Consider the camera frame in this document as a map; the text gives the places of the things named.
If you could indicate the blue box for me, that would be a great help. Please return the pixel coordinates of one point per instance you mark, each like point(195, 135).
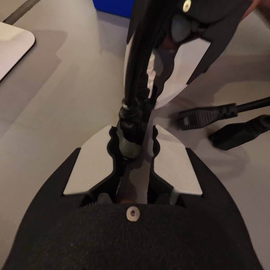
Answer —
point(111, 7)

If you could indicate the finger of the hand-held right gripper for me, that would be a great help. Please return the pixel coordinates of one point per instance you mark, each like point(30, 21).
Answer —
point(126, 63)
point(185, 61)

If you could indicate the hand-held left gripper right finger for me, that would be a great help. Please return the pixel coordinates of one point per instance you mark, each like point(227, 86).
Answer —
point(175, 168)

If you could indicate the chunky black plug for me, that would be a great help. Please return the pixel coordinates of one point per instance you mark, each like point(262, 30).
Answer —
point(232, 135)

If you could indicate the grey desk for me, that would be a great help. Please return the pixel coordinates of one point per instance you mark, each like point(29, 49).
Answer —
point(73, 95)

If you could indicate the person's right hand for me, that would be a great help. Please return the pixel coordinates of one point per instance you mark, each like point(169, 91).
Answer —
point(261, 6)

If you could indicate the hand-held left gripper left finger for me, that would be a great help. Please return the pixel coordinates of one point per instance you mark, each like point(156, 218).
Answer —
point(90, 168)

